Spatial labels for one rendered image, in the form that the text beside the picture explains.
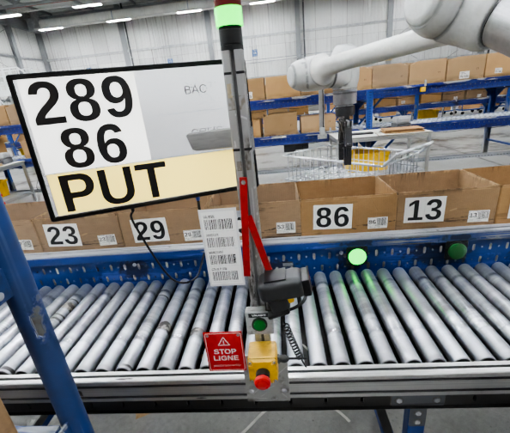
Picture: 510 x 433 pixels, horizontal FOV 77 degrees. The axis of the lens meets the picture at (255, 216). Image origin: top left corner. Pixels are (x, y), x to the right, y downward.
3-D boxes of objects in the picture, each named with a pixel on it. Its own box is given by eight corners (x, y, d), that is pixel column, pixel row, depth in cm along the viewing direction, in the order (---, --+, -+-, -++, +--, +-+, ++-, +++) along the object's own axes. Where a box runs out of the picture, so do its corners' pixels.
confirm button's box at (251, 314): (246, 337, 79) (244, 314, 76) (247, 327, 81) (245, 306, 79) (274, 335, 78) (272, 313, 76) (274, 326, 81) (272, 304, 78)
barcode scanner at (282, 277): (318, 316, 71) (309, 277, 68) (265, 324, 73) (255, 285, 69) (314, 298, 77) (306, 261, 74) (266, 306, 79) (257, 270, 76)
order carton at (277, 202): (211, 242, 140) (206, 206, 134) (221, 218, 168) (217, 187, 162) (301, 237, 137) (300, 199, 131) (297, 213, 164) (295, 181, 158)
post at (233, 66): (247, 402, 90) (197, 52, 58) (249, 387, 94) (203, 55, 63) (290, 401, 89) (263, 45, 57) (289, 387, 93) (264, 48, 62)
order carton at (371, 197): (300, 237, 137) (299, 199, 131) (296, 213, 164) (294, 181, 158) (396, 231, 133) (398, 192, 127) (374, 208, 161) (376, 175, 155)
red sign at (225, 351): (209, 371, 86) (202, 333, 81) (210, 368, 87) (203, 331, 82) (269, 369, 84) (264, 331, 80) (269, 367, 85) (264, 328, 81)
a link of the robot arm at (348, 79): (346, 88, 129) (319, 92, 124) (347, 45, 124) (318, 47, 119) (365, 87, 120) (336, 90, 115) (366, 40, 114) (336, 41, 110)
